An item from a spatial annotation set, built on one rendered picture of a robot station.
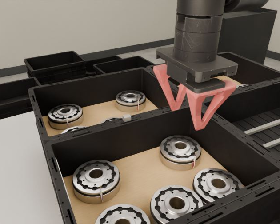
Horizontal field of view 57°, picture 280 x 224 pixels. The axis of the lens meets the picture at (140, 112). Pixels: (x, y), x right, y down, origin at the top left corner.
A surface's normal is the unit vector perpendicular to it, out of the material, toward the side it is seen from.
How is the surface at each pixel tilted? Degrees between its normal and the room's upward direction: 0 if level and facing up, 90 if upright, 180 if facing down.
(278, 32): 90
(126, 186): 0
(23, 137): 0
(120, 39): 90
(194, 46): 89
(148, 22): 90
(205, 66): 1
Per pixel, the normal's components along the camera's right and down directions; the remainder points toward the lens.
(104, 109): 0.00, -0.86
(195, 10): -0.37, 0.47
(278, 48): -0.85, 0.27
